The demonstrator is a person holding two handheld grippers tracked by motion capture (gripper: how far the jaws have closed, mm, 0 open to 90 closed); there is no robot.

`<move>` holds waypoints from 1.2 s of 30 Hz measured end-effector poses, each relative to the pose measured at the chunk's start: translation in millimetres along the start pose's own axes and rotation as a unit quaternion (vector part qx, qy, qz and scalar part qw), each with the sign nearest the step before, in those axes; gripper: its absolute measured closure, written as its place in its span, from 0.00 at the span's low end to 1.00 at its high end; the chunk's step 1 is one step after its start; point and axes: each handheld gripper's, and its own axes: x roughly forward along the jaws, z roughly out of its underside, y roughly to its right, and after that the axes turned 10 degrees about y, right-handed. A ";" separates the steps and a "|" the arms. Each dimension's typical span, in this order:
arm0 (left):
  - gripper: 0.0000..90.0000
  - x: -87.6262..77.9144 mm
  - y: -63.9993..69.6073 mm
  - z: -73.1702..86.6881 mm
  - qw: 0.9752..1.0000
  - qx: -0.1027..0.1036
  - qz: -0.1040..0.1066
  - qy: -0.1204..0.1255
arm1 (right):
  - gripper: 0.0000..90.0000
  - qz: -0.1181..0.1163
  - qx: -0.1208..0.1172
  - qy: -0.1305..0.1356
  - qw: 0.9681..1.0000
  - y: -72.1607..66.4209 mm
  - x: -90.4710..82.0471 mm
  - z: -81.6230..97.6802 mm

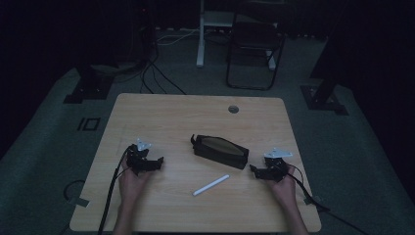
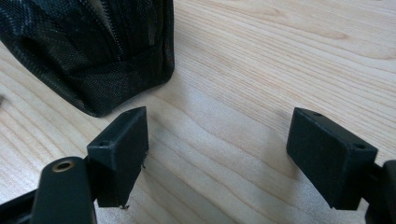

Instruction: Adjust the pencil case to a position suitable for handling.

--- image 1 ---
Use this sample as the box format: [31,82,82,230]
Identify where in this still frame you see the person's right hand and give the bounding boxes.
[265,164,299,210]

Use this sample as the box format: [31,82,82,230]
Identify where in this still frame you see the black stand base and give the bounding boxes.
[63,65,115,105]
[300,83,349,117]

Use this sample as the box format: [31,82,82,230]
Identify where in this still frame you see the black pencil case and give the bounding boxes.
[190,133,250,170]

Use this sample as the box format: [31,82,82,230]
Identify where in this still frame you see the white pen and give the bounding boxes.
[192,173,231,197]

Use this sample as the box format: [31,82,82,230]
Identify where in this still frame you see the black folding chair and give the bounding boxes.
[225,20,287,91]

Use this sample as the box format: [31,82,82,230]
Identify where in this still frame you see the white floor cable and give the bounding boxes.
[156,27,201,46]

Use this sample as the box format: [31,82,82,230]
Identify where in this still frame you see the black floor cables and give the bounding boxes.
[114,42,188,96]

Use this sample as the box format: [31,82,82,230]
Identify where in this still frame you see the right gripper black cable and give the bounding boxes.
[287,163,371,235]

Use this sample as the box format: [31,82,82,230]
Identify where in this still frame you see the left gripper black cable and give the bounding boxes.
[97,146,135,235]

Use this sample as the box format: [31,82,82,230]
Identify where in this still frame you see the person's left hand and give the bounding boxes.
[117,160,153,207]

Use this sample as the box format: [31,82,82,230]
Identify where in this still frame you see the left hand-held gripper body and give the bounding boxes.
[126,138,160,175]

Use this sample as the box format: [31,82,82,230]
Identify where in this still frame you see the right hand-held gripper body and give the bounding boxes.
[254,147,294,183]

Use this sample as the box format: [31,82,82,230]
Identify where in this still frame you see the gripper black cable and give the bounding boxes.
[97,146,135,235]
[287,163,371,235]

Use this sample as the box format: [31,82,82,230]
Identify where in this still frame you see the white desk frame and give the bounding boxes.
[196,0,278,71]

